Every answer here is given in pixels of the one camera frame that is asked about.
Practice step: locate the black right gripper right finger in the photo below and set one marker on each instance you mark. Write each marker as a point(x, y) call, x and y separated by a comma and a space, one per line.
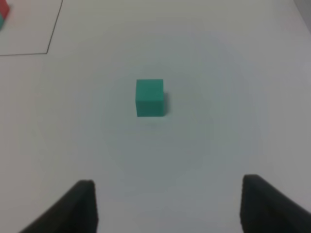
point(264, 209)

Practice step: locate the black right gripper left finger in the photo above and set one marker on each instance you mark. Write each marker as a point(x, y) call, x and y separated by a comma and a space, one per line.
point(75, 212)

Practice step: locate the red template block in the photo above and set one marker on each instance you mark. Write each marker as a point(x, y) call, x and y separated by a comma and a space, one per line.
point(4, 9)

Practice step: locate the green template block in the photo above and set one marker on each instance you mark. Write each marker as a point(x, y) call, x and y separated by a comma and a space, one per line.
point(1, 21)

